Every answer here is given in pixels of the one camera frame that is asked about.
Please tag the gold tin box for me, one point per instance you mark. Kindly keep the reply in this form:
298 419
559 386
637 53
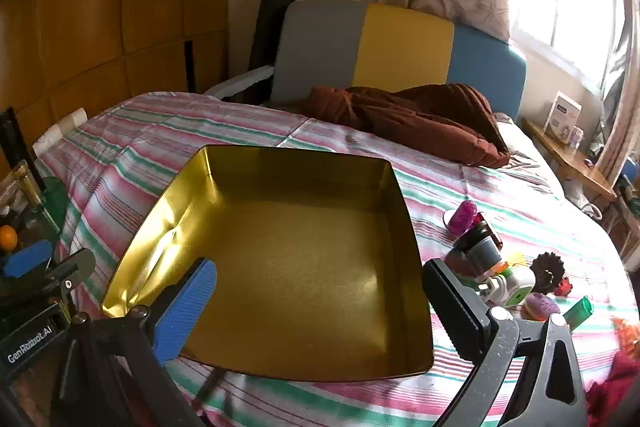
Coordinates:
300 257

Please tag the glass side table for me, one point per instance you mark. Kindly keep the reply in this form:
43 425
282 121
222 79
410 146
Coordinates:
50 207

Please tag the pale grey duvet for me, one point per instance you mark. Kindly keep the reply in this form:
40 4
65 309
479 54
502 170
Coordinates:
525 152

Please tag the red puzzle piece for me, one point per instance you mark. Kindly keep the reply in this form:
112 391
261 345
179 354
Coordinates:
565 287

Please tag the grey sheer curtain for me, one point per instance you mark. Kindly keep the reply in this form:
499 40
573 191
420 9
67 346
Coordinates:
620 82

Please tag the white green cube toy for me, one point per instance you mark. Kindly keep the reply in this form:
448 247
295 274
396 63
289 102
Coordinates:
515 284

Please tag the dark brown toy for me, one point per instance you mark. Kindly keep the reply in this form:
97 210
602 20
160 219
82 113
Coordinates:
547 272

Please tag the white plastic armrest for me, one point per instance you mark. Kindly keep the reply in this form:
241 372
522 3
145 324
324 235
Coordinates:
240 82

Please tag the striped bed quilt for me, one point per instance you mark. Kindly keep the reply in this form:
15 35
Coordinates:
150 132

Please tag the red garment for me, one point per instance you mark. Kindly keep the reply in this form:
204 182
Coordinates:
615 387

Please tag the small white jar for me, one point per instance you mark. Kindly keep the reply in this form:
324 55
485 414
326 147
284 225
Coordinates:
576 138

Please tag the white carton box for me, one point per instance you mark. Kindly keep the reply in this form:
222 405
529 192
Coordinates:
564 117

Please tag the white plastic pipe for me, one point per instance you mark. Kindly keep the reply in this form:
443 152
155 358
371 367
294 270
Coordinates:
55 129

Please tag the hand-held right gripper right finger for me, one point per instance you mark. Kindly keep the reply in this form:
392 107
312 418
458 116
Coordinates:
457 307

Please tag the purple perforated cup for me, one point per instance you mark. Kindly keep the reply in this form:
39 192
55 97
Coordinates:
462 214

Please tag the brown blanket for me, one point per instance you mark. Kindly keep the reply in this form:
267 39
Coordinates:
425 117

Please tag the wooden bedside table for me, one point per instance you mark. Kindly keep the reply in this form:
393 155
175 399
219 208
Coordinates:
575 164

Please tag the grey yellow blue headboard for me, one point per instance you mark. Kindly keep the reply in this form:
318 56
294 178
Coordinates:
400 42

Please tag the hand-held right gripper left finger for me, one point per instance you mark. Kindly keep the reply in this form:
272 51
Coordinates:
185 307

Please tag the black cylinder with grey cap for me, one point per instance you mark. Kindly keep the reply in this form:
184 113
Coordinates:
482 254

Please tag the black pole with brass fitting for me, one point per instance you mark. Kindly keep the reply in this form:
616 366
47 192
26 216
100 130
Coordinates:
15 142

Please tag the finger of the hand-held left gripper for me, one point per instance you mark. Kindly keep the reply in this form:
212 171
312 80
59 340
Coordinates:
25 257
77 264

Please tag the purple oval soap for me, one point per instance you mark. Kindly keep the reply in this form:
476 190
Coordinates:
540 307

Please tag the teal plastic stand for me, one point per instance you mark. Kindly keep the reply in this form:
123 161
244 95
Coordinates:
577 311

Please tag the small orange ball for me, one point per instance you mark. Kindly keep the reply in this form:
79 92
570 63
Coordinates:
7 238

